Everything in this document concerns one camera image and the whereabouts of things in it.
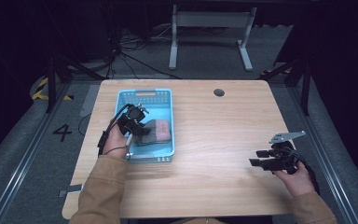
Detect grey metal table frame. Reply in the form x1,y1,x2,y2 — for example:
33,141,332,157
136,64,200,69
168,4,258,72

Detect person's right hand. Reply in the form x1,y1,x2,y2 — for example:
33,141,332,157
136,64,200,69
272,160,316,198

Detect bundle of floor cables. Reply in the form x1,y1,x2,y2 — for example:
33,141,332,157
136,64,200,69
83,22,182,80

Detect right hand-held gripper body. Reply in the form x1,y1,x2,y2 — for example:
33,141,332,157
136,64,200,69
262,130,307,175

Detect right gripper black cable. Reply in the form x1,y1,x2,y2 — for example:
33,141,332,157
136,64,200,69
290,148,321,196

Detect metal floor rail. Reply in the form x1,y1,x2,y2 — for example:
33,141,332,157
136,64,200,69
0,83,73,224
286,87,358,224

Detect grey glove with pink cuff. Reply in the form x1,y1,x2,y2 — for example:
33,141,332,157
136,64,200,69
136,119,172,147

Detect blue plastic basket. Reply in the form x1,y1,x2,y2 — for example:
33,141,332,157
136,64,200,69
114,88,176,164

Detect thin black floor cable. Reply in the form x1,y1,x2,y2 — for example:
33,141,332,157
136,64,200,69
76,112,93,137

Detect grey tape strip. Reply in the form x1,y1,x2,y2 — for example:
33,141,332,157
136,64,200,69
57,183,85,199

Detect person's left hand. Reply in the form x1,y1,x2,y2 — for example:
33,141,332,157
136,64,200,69
102,126,138,161

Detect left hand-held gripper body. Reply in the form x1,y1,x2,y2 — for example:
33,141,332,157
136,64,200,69
117,104,151,137

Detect black metal stand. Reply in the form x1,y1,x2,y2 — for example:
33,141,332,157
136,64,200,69
44,52,107,114
260,55,312,117

